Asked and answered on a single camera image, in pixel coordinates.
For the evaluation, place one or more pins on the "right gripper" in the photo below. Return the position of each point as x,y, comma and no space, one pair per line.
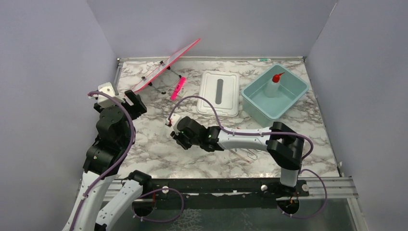
177,137

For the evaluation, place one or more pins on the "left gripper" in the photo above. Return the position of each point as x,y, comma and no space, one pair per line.
138,108

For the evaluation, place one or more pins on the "red capped squeeze bottle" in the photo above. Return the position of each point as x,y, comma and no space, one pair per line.
272,86

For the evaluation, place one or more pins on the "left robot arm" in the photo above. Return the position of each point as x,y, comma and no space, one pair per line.
116,135

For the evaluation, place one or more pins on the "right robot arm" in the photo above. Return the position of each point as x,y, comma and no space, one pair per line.
282,143

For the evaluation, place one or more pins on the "clear test tube rack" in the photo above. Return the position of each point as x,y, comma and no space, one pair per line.
165,133

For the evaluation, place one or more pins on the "pink acrylic stand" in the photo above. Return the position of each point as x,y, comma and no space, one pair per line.
161,68

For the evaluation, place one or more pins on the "white plastic lid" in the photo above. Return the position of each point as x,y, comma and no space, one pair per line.
221,89

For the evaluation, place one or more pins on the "teal plastic bin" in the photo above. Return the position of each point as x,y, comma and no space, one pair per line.
265,110

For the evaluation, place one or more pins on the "metal wire tongs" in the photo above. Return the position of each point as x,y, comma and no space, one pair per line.
252,155

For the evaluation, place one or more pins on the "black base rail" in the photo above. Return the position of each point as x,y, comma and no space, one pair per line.
234,193

